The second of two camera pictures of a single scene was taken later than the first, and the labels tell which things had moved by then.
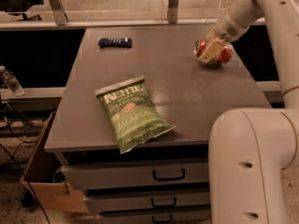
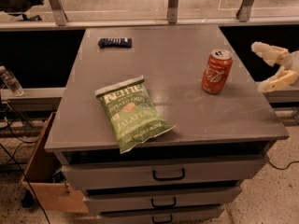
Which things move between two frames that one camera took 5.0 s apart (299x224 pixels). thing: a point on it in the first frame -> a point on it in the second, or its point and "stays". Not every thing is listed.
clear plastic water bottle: x=11 y=81 stays
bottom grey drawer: x=191 y=216 stays
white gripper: x=225 y=29 -> x=293 y=63
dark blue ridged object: x=115 y=42 stays
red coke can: x=223 y=56 -> x=217 y=71
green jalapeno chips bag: x=133 y=112 stays
